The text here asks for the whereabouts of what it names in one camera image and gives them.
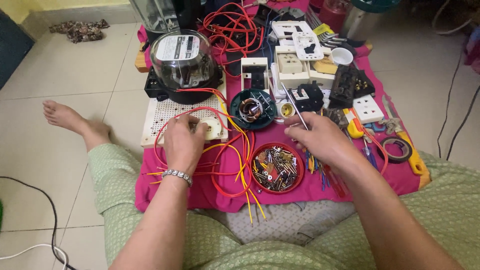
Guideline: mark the white plate with black switch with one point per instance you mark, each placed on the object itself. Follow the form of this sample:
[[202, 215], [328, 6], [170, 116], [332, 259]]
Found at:
[[307, 47]]

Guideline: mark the tan block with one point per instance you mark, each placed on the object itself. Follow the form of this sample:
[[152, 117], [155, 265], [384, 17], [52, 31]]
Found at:
[[325, 66]]

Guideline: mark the black tape roll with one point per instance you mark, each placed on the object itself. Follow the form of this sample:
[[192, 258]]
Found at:
[[407, 150]]

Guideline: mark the patterned rag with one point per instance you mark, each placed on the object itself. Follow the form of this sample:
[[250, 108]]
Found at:
[[80, 30]]

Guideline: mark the grey patterned cushion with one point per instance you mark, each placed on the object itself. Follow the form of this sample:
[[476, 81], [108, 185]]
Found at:
[[277, 223]]

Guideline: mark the wooden board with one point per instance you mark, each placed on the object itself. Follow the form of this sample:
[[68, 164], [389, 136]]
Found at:
[[141, 60]]

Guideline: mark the white round ceiling rose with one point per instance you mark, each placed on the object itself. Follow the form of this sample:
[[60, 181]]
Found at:
[[213, 129]]

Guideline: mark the person's left foot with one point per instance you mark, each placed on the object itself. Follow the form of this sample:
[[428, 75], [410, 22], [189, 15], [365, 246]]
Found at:
[[71, 120]]

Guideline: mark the small white cup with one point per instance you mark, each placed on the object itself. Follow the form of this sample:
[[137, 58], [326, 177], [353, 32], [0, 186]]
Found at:
[[342, 56]]

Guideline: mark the red round lid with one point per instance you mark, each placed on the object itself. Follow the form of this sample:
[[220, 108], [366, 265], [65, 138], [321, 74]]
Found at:
[[296, 180]]

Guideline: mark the black component with brass pins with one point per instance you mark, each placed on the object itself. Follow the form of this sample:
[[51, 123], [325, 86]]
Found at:
[[364, 84]]

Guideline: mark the clear blender jar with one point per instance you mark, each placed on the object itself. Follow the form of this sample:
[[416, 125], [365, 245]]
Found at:
[[155, 15]]

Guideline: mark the person's right hand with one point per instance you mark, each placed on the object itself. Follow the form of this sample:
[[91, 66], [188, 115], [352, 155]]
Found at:
[[326, 140]]

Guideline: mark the black circuit breaker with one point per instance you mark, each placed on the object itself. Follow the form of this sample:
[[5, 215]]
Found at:
[[309, 97]]

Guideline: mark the pink cloth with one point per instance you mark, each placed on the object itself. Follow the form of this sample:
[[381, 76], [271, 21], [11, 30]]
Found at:
[[210, 187]]

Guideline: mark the thin metal screwdriver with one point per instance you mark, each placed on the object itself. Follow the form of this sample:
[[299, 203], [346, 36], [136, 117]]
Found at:
[[292, 101]]

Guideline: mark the white switch frame plate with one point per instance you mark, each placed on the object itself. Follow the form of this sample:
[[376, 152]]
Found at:
[[287, 28]]

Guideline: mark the green motor with copper coil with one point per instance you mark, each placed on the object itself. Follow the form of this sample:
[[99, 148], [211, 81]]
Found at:
[[253, 110]]

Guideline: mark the white lamp holder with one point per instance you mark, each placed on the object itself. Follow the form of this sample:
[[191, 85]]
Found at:
[[287, 110]]

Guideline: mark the glass domed electric meter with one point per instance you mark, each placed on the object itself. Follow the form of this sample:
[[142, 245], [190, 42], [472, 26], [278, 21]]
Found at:
[[183, 63]]

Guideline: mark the heap of screws and terminals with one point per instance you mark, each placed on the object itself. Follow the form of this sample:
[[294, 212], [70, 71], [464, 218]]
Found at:
[[273, 168]]

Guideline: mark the white open switch box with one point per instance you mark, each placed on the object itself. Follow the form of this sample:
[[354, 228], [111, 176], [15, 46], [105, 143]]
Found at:
[[255, 73]]

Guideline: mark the person's left hand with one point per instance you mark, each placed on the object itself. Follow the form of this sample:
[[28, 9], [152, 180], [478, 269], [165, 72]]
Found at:
[[182, 144]]

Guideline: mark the teal basket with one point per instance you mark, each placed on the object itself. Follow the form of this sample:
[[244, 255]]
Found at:
[[375, 4]]

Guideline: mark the set of metal hex keys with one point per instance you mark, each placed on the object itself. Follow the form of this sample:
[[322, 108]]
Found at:
[[332, 37]]

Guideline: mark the steel container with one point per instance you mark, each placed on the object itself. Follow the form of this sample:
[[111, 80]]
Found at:
[[356, 24]]

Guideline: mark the red jar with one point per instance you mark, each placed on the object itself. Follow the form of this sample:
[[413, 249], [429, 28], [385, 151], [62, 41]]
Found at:
[[333, 15]]

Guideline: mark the white perforated board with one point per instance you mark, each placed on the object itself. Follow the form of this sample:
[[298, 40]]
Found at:
[[168, 110]]

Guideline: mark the person's green patterned clothing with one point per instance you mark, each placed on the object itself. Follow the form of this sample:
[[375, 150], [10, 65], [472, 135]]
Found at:
[[262, 258]]

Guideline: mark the white box with beige socket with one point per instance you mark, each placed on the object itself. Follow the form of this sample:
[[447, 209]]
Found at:
[[290, 65]]

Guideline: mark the white wall socket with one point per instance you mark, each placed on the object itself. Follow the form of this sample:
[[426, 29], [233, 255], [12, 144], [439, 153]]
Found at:
[[368, 108]]

